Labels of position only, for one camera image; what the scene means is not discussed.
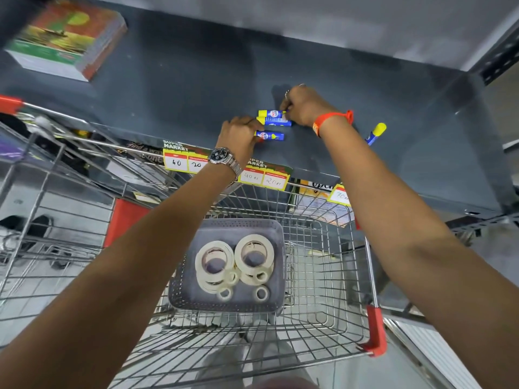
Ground person's right hand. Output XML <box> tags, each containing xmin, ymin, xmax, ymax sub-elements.
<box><xmin>279</xmin><ymin>85</ymin><xmax>340</xmax><ymax>128</ymax></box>

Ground person's left hand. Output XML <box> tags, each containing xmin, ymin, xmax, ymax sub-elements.
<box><xmin>216</xmin><ymin>116</ymin><xmax>265</xmax><ymax>159</ymax></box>

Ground person's left forearm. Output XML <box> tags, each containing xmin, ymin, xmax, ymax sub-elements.
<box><xmin>0</xmin><ymin>157</ymin><xmax>243</xmax><ymax>389</ymax></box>

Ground person's right forearm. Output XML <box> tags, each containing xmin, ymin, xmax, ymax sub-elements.
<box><xmin>318</xmin><ymin>116</ymin><xmax>519</xmax><ymax>389</ymax></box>

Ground silver wristwatch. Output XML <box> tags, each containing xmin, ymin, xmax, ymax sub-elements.
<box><xmin>208</xmin><ymin>147</ymin><xmax>244</xmax><ymax>177</ymax></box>

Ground yellow price tag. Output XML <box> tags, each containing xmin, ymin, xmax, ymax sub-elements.
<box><xmin>238</xmin><ymin>159</ymin><xmax>293</xmax><ymax>192</ymax></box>
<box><xmin>162</xmin><ymin>139</ymin><xmax>212</xmax><ymax>175</ymax></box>
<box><xmin>328</xmin><ymin>183</ymin><xmax>352</xmax><ymax>208</ymax></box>

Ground orange wristband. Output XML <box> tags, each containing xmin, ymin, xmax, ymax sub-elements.
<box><xmin>312</xmin><ymin>109</ymin><xmax>354</xmax><ymax>138</ymax></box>

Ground grey plastic basket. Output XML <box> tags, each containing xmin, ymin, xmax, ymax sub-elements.
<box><xmin>167</xmin><ymin>218</ymin><xmax>287</xmax><ymax>314</ymax></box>

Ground dark grey metal shelf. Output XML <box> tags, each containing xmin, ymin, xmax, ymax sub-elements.
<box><xmin>0</xmin><ymin>0</ymin><xmax>519</xmax><ymax>225</ymax></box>

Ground pile of white tape rolls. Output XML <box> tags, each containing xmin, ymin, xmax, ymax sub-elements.
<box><xmin>195</xmin><ymin>234</ymin><xmax>275</xmax><ymax>303</ymax></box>

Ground stack of colourful notebooks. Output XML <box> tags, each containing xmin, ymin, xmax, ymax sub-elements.
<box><xmin>4</xmin><ymin>0</ymin><xmax>128</xmax><ymax>82</ymax></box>

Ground black perforated shelf upright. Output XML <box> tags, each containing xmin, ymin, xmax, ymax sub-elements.
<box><xmin>470</xmin><ymin>18</ymin><xmax>519</xmax><ymax>86</ymax></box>

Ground person's grey trousers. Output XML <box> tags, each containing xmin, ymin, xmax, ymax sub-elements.
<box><xmin>195</xmin><ymin>336</ymin><xmax>321</xmax><ymax>389</ymax></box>

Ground white ribbed panel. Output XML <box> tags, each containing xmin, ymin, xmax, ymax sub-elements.
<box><xmin>384</xmin><ymin>314</ymin><xmax>485</xmax><ymax>389</ymax></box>

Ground metal wire shopping cart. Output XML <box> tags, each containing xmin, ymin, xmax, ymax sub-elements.
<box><xmin>107</xmin><ymin>179</ymin><xmax>388</xmax><ymax>389</ymax></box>
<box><xmin>0</xmin><ymin>94</ymin><xmax>179</xmax><ymax>349</ymax></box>

